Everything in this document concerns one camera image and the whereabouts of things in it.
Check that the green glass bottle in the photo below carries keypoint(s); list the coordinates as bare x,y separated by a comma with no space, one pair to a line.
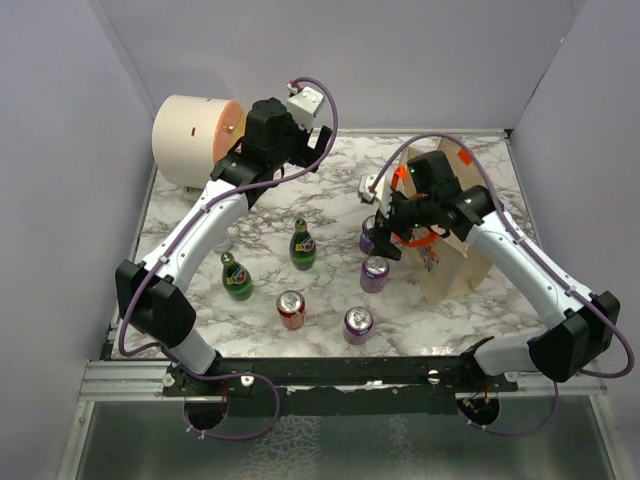
236,279
302,246

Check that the purple soda can front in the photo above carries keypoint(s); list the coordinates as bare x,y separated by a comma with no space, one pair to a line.
357,325

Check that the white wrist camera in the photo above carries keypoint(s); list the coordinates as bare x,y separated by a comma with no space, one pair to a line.
304,106
370,192

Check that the round cream drawer cabinet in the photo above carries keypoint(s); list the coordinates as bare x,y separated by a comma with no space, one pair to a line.
191,134

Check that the red soda can front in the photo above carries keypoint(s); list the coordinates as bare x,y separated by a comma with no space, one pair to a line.
291,307

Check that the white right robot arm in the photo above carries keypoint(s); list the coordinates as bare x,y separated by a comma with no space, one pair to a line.
577,322

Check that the clear tub of paper clips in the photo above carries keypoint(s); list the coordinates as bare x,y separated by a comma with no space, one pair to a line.
223,242

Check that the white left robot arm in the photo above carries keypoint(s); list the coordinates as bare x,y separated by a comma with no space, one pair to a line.
151,293

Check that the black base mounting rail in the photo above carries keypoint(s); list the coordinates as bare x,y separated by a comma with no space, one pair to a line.
249,386

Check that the aluminium frame rail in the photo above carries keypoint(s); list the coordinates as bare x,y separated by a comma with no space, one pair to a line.
146,380

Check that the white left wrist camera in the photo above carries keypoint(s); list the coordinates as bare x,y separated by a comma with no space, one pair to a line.
304,106

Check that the purple soda can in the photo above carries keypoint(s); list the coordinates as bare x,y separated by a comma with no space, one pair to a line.
357,325
364,243
374,273

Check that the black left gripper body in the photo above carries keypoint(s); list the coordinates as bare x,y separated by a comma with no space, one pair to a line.
296,149

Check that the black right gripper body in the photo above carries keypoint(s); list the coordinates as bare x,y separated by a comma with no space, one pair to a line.
408,214

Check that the beige canvas tote bag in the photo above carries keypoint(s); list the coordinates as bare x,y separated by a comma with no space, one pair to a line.
448,267

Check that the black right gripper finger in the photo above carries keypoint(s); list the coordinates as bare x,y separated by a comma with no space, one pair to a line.
378,223
384,247

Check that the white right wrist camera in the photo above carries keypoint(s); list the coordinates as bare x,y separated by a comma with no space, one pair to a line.
370,192

